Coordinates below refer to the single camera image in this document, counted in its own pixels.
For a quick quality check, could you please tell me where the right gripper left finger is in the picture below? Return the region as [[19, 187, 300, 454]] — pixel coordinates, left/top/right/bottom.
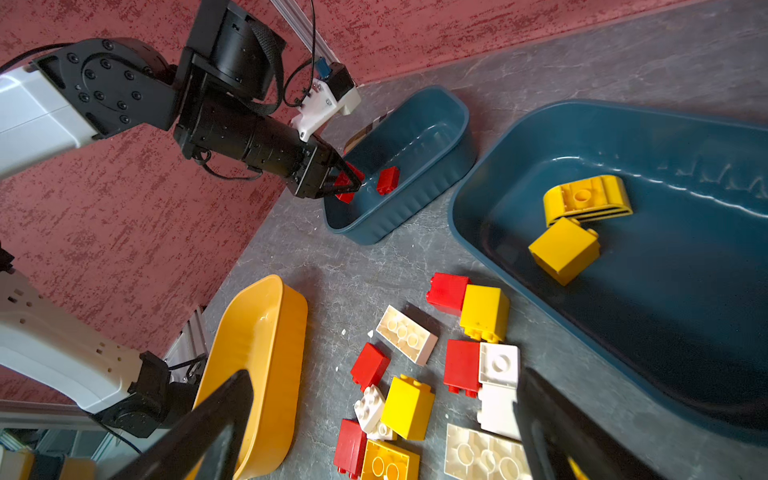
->
[[112, 370, 253, 479]]

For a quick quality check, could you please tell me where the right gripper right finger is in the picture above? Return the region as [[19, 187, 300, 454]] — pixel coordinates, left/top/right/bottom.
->
[[514, 367, 661, 479]]

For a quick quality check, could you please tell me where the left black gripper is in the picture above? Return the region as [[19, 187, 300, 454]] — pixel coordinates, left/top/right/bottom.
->
[[173, 89, 364, 199]]

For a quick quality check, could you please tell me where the red lego long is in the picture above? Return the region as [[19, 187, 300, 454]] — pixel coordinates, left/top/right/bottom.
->
[[334, 163, 365, 205]]

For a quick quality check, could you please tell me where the red lego small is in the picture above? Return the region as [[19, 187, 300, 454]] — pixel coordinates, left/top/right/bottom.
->
[[376, 167, 400, 196]]

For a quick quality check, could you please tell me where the yellow lego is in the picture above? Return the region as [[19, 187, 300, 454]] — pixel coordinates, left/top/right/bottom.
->
[[460, 284, 510, 344], [529, 218, 600, 286], [543, 175, 634, 227], [381, 375, 435, 441], [360, 440, 420, 480], [568, 457, 589, 480], [444, 423, 533, 480]]

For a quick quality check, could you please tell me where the red lego top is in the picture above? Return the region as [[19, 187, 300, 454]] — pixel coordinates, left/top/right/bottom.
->
[[426, 272, 471, 316]]

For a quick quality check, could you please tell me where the white lego long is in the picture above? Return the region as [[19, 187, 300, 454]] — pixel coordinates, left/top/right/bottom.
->
[[375, 305, 438, 366]]

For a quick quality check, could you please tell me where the red lego bottom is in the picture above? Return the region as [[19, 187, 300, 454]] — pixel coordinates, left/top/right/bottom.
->
[[350, 343, 390, 392]]

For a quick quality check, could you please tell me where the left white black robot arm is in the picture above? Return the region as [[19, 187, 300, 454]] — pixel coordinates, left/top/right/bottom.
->
[[1, 1, 362, 439]]

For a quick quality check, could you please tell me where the white lego cluster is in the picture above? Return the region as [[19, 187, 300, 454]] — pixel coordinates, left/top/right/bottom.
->
[[477, 342, 521, 441]]

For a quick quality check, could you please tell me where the left teal plastic bin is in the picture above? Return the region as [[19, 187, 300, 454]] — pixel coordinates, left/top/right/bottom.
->
[[324, 86, 478, 245]]

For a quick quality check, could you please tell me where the teal plastic bin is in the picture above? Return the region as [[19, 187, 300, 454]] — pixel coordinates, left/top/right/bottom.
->
[[448, 100, 767, 445], [324, 86, 478, 245]]

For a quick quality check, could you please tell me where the red lego middle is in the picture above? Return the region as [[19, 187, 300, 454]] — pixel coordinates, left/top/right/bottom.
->
[[443, 340, 481, 398]]

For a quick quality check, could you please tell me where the yellow plastic tray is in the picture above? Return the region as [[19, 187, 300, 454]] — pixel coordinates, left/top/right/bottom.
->
[[195, 275, 308, 479]]

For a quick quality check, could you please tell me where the yellow lego bottom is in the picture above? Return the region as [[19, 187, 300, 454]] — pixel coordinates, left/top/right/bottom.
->
[[360, 440, 420, 480]]

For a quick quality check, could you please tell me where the white lego small centre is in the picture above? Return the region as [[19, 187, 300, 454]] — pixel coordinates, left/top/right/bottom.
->
[[353, 385, 398, 441]]

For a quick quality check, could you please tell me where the right teal plastic bin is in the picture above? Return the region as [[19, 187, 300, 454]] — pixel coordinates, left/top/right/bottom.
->
[[448, 100, 767, 445]]

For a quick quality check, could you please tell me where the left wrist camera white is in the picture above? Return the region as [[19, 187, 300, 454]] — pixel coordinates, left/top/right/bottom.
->
[[290, 57, 361, 143]]

